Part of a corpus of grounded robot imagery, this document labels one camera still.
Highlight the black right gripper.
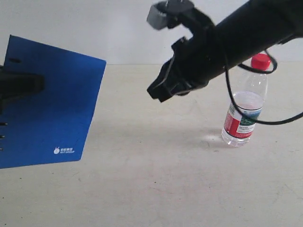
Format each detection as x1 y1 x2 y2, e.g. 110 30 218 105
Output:
147 37 225 102

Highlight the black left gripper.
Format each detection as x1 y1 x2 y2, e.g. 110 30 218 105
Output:
0 65 45 114

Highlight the blue ring binder notebook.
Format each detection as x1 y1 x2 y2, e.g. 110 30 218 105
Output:
0 35 107 169

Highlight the clear plastic water bottle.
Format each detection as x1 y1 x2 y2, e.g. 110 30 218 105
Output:
221 53 272 148

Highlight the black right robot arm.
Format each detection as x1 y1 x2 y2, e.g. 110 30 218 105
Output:
147 0 303 102

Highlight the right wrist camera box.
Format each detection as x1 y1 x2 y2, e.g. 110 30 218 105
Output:
146 0 214 35

